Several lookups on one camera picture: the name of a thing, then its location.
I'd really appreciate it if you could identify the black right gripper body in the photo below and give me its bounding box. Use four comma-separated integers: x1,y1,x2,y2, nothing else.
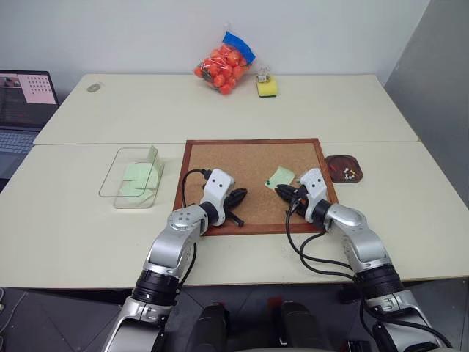
290,185,309,216

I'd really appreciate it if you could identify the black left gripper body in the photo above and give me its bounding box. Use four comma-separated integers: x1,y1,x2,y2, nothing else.
223,190,240,216

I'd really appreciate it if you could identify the brown square tray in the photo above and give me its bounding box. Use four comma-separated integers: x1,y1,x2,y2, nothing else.
324,154,366,185

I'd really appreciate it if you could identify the clear plastic box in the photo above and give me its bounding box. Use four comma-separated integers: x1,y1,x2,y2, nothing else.
98,144,166,210

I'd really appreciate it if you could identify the wood framed cork board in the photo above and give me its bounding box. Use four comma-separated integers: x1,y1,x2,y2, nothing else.
172,137,340,238

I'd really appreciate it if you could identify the yellow green sponge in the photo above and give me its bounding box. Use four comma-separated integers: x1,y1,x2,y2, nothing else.
256,77,280,100

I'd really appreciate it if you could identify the small clear trinket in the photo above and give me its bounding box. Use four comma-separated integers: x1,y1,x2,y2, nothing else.
256,65,274,84

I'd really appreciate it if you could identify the bag of orange balls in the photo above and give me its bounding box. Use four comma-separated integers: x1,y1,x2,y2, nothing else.
192,22,257,96

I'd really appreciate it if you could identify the grey partition panel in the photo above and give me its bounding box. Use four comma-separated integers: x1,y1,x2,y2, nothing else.
382,0,469,280

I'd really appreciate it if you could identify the grey laptop computer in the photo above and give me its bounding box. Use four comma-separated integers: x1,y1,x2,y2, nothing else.
0,70,61,181

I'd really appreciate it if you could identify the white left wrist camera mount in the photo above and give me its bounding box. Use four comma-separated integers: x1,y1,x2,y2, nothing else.
199,168,236,227

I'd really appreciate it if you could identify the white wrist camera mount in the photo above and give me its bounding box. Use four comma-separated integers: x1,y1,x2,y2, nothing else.
199,168,236,227
299,168,328,224

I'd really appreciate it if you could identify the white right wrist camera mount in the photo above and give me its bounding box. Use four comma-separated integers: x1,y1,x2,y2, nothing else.
299,168,328,224

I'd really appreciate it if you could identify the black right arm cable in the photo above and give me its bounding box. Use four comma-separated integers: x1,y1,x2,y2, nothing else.
284,203,359,280

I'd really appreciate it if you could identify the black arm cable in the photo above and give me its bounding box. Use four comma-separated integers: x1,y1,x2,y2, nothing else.
181,168,212,210
284,203,359,280

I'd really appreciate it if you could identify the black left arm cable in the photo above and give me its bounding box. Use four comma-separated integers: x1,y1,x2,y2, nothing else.
181,168,212,210

